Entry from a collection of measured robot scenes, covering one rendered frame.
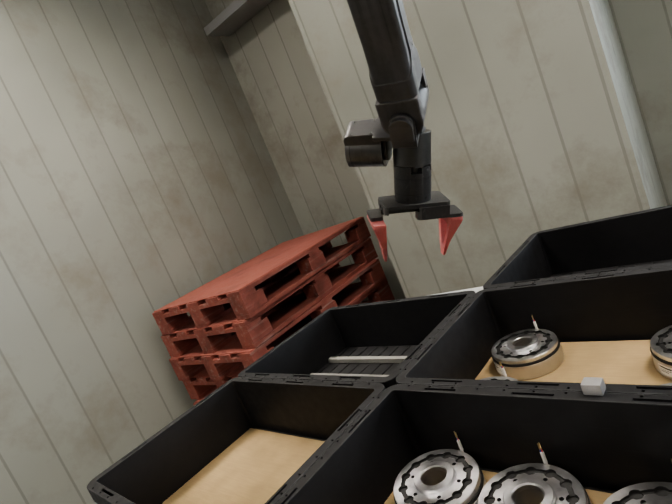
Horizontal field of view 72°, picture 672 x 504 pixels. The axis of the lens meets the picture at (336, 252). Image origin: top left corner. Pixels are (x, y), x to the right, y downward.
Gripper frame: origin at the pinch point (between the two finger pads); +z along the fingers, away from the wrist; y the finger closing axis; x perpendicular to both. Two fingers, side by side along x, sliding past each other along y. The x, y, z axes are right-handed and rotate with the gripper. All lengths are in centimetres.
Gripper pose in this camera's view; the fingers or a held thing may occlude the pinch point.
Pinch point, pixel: (414, 252)
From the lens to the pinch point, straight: 77.5
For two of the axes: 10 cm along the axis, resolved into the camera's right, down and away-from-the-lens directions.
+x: -0.9, -3.7, 9.3
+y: 9.9, -1.1, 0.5
